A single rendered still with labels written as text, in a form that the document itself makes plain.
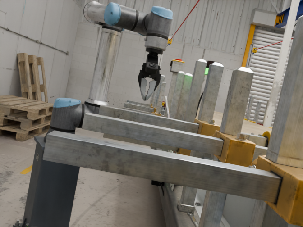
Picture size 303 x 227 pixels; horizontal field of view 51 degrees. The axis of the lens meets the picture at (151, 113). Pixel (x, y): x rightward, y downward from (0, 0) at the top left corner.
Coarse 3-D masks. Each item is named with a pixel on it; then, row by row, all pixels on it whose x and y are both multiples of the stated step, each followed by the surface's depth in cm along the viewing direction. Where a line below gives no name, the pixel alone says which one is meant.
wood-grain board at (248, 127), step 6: (198, 108) 391; (198, 114) 249; (216, 114) 315; (222, 114) 345; (216, 120) 221; (246, 120) 319; (246, 126) 223; (252, 126) 238; (258, 126) 255; (264, 126) 274; (246, 132) 168; (252, 132) 177; (258, 132) 186
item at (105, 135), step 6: (108, 138) 111; (114, 138) 111; (120, 138) 111; (126, 138) 111; (144, 144) 112; (150, 144) 112; (156, 144) 112; (174, 150) 112; (204, 156) 113; (210, 156) 113
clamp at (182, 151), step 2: (180, 148) 109; (182, 148) 109; (178, 150) 112; (180, 150) 109; (182, 150) 109; (184, 150) 109; (186, 150) 109; (188, 150) 109; (190, 150) 109; (176, 152) 116; (178, 152) 111; (180, 152) 109; (182, 152) 109; (184, 152) 109; (186, 152) 109; (188, 152) 109; (190, 152) 109; (182, 154) 109; (184, 154) 109; (186, 154) 109; (188, 154) 109
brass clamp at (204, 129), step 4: (196, 120) 92; (200, 120) 90; (200, 124) 85; (204, 124) 83; (208, 124) 83; (212, 124) 84; (216, 124) 87; (200, 128) 84; (204, 128) 83; (208, 128) 83; (212, 128) 83; (216, 128) 83; (200, 132) 83; (204, 132) 83; (208, 132) 83; (212, 132) 83
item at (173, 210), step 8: (168, 184) 116; (160, 192) 126; (168, 192) 108; (176, 192) 109; (168, 200) 103; (176, 200) 101; (168, 208) 100; (176, 208) 94; (184, 208) 92; (192, 208) 92; (168, 216) 98; (176, 216) 88; (184, 216) 89; (168, 224) 95; (176, 224) 84; (184, 224) 84; (192, 224) 84
